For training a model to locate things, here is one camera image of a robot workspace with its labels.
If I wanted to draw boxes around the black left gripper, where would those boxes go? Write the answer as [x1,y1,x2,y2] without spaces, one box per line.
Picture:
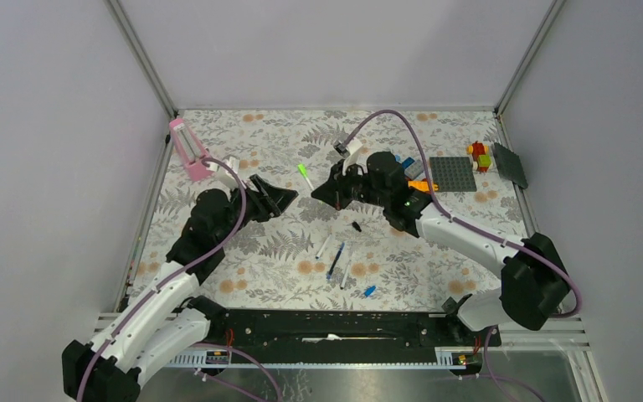
[216,174,297,245]

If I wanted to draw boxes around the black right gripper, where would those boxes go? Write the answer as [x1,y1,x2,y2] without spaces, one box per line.
[312,158,388,212]

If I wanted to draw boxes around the white pen green tip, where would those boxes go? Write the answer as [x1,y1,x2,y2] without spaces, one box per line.
[297,163,315,192]

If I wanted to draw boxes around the white pen dark tip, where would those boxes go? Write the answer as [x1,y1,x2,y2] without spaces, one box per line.
[339,260,352,290]

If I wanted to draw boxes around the blue pen cap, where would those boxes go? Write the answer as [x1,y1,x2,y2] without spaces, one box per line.
[363,286,377,297]

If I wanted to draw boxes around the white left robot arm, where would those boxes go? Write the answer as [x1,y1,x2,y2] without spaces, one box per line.
[62,175,298,401]

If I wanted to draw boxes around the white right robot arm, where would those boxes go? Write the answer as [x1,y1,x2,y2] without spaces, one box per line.
[311,152,570,345]

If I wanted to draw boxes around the blue gel pen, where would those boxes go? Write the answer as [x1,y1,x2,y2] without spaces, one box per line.
[326,242,346,280]

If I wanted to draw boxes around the floral table mat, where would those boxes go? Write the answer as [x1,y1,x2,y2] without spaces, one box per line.
[127,109,550,313]

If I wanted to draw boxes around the blue toy brick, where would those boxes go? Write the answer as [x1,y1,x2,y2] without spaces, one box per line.
[401,157,415,169]

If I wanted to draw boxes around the grey toy brick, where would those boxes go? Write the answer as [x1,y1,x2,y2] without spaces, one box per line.
[405,160,424,181]

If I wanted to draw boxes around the orange toy car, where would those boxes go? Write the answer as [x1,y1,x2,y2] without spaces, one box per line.
[408,180,440,193]

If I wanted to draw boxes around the pink metronome box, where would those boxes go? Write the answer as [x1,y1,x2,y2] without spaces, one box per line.
[169,118,217,183]

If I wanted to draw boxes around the grey lego baseplate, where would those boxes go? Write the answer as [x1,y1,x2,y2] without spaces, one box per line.
[429,157,476,192]

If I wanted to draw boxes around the red yellow green brick stack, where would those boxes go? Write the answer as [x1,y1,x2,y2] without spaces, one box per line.
[466,142,492,173]

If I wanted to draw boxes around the dark grey lego plate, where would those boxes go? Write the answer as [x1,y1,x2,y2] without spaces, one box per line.
[492,142,528,189]

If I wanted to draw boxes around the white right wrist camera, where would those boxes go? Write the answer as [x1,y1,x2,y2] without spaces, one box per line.
[334,138,363,175]

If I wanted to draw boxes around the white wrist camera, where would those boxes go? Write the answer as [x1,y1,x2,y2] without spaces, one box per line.
[215,156,239,190]
[334,138,363,175]

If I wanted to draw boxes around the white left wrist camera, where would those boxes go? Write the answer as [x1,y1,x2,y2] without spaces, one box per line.
[215,156,239,190]

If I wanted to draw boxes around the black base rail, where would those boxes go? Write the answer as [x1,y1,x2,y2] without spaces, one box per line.
[203,309,501,353]

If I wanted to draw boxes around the white cable duct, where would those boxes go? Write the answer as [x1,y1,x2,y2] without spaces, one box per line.
[156,343,466,370]

